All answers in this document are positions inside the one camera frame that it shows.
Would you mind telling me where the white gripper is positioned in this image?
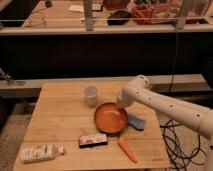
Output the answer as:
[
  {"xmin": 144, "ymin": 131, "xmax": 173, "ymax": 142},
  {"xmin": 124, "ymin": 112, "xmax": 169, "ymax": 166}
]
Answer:
[{"xmin": 116, "ymin": 92, "xmax": 131, "ymax": 108}]

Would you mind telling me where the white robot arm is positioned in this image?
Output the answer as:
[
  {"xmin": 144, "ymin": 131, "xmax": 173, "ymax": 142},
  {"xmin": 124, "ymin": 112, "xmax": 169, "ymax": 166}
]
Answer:
[{"xmin": 116, "ymin": 75, "xmax": 213, "ymax": 171}]

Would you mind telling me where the blue sponge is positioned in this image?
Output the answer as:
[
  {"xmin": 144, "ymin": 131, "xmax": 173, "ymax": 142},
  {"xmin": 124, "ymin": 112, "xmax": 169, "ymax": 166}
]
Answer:
[{"xmin": 128, "ymin": 114, "xmax": 145, "ymax": 130}]

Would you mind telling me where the translucent plastic cup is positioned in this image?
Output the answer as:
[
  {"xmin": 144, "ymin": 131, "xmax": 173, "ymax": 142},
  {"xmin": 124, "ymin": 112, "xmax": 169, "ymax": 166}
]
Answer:
[{"xmin": 83, "ymin": 86, "xmax": 98, "ymax": 106}]

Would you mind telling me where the orange toy carrot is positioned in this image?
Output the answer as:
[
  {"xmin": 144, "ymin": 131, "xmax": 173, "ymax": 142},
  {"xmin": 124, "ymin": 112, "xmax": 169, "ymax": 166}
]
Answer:
[{"xmin": 118, "ymin": 138, "xmax": 137, "ymax": 163}]

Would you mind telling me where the dark rectangular box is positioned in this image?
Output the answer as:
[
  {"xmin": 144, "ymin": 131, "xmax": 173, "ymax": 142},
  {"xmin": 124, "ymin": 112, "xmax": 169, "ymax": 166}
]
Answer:
[{"xmin": 78, "ymin": 133, "xmax": 108, "ymax": 148}]

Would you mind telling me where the black tray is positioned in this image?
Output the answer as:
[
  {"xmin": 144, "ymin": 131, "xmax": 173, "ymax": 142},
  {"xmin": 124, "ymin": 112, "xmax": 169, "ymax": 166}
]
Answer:
[{"xmin": 107, "ymin": 10, "xmax": 131, "ymax": 25}]

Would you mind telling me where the orange basket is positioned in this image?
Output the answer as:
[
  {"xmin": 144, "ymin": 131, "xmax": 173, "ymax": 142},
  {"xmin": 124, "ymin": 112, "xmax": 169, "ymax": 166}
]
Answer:
[{"xmin": 131, "ymin": 5, "xmax": 152, "ymax": 25}]

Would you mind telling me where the clear plastic bottle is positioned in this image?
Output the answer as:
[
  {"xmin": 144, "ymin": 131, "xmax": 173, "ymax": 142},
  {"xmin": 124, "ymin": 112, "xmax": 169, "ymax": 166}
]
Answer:
[{"xmin": 19, "ymin": 144, "xmax": 65, "ymax": 163}]

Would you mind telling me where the black cable bundle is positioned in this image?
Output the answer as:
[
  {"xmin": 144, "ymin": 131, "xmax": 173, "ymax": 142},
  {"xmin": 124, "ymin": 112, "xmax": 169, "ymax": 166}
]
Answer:
[{"xmin": 159, "ymin": 119, "xmax": 209, "ymax": 171}]

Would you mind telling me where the grey vertical post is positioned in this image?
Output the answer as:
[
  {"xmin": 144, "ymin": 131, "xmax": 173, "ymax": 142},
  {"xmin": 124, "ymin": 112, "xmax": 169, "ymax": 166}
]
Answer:
[
  {"xmin": 83, "ymin": 0, "xmax": 94, "ymax": 31},
  {"xmin": 176, "ymin": 0, "xmax": 191, "ymax": 29}
]

